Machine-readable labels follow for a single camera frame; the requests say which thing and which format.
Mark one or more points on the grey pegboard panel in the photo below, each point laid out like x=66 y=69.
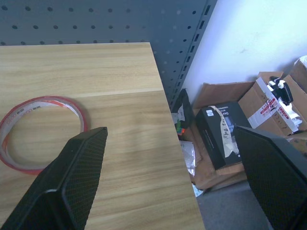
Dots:
x=100 y=22

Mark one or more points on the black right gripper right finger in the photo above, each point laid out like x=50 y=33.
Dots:
x=275 y=177

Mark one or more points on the black product box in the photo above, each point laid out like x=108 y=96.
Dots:
x=213 y=134

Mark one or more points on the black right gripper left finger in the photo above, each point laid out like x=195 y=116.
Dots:
x=69 y=177

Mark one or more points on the clear crumpled plastic wrap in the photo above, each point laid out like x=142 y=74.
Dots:
x=189 y=155

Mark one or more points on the black plastic bag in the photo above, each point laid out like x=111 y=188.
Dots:
x=184 y=107

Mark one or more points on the taped brown cardboard box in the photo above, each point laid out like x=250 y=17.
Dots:
x=261 y=105

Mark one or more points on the red adhesive tape roll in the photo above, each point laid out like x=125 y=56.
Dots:
x=14 y=115

